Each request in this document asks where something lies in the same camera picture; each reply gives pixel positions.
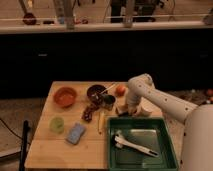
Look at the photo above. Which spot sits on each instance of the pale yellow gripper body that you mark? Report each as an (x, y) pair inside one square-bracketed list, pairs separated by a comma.
[(133, 110)]

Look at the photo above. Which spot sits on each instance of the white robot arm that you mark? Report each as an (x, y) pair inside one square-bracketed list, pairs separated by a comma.
[(197, 145)]

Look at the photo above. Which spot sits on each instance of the small white cup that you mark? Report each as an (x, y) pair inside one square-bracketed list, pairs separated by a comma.
[(145, 111)]

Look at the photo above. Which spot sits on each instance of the green plastic cup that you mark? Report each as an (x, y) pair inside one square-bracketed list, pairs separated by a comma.
[(57, 125)]

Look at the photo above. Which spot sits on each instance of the orange fruit toy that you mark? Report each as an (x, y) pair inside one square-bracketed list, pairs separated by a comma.
[(120, 90)]

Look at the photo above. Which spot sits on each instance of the metal can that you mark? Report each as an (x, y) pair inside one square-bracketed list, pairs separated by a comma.
[(108, 102)]

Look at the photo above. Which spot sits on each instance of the green plastic tray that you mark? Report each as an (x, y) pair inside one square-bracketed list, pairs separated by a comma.
[(151, 133)]

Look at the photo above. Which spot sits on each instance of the wooden spoon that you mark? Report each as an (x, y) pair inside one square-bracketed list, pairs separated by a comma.
[(108, 88)]

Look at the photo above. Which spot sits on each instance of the yellow banana toy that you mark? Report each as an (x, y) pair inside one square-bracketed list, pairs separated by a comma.
[(101, 122)]

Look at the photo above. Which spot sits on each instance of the white dish brush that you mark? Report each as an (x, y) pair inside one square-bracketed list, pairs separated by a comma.
[(120, 142)]

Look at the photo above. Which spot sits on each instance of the dark brown bowl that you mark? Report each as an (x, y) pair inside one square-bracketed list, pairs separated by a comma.
[(93, 90)]

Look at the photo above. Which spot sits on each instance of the dark red toy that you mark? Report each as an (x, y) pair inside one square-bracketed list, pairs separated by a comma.
[(88, 112)]

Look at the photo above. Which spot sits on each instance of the blue sponge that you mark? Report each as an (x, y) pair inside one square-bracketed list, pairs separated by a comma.
[(75, 133)]

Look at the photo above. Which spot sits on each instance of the orange bowl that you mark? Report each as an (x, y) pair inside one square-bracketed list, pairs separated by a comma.
[(65, 97)]

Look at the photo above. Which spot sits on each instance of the red object on shelf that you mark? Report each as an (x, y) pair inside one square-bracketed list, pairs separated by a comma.
[(29, 19)]

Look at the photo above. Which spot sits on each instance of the black stand post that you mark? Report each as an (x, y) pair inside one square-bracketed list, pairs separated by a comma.
[(24, 143)]

